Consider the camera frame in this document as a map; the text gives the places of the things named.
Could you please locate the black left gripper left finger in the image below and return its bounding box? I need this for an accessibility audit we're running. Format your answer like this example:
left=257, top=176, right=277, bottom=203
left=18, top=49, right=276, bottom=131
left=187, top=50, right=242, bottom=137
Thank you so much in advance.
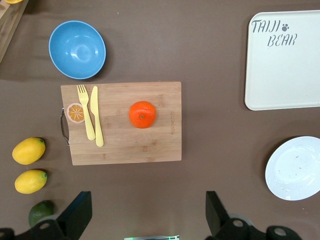
left=17, top=191, right=93, bottom=240

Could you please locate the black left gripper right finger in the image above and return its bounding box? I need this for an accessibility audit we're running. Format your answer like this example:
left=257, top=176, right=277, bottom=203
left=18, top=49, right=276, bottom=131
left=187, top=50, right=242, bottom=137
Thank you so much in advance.
left=205, top=191, right=262, bottom=240

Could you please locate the white round plate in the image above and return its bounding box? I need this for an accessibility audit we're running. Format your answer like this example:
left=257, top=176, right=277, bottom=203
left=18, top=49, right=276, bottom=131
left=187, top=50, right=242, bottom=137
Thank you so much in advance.
left=264, top=136, right=320, bottom=201

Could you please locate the orange mandarin fruit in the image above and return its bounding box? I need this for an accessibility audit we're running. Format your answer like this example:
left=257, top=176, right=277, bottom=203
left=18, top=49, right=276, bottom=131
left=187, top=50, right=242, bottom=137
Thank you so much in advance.
left=128, top=100, right=157, bottom=130

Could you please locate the dark green avocado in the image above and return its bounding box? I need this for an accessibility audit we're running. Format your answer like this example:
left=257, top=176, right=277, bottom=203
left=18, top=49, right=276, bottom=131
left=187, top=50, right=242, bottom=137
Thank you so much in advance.
left=28, top=200, right=55, bottom=228

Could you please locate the yellow lemon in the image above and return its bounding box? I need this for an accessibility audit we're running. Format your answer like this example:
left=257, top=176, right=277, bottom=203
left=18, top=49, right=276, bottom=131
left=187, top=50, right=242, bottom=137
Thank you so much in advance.
left=11, top=137, right=47, bottom=166
left=14, top=169, right=48, bottom=195

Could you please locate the wooden cutting board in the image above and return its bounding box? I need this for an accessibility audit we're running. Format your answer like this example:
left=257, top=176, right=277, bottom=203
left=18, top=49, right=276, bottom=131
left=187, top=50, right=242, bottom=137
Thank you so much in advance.
left=59, top=81, right=183, bottom=166

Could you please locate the yellow plastic fork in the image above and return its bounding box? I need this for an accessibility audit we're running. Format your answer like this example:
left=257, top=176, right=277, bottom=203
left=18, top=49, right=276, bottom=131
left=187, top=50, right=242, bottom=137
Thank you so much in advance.
left=76, top=84, right=96, bottom=141

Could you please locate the orange slice toy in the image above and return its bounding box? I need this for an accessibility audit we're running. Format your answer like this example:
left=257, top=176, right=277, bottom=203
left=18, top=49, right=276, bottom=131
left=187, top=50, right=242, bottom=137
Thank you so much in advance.
left=66, top=102, right=86, bottom=124

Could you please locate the yellow plastic knife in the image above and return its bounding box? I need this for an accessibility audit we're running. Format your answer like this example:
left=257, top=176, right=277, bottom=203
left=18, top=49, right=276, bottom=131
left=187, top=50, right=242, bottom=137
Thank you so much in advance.
left=89, top=85, right=105, bottom=148

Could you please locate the cream tray with bear print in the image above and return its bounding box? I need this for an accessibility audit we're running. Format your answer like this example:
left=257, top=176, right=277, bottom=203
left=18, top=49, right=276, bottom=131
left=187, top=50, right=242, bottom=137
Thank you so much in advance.
left=244, top=9, right=320, bottom=111

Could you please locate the blue bowl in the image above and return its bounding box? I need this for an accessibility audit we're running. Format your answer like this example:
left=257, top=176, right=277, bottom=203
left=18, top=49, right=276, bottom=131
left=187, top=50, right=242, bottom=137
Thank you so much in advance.
left=48, top=20, right=107, bottom=80

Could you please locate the wooden peg rack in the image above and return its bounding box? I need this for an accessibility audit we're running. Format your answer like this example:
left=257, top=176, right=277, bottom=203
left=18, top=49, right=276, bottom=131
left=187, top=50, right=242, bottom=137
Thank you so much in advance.
left=0, top=0, right=30, bottom=65

